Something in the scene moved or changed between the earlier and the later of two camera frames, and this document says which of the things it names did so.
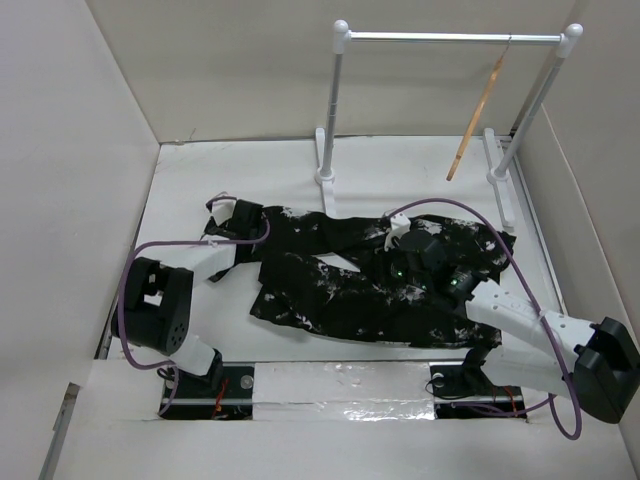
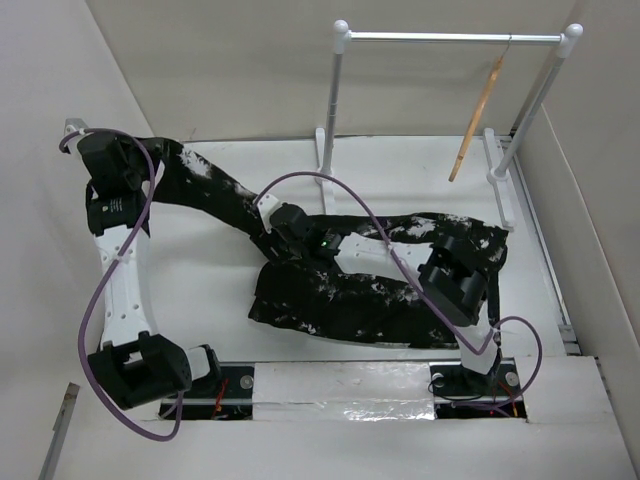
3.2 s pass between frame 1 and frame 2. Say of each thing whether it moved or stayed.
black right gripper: moved
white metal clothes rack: stayed
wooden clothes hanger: stayed
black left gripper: moved
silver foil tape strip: stayed
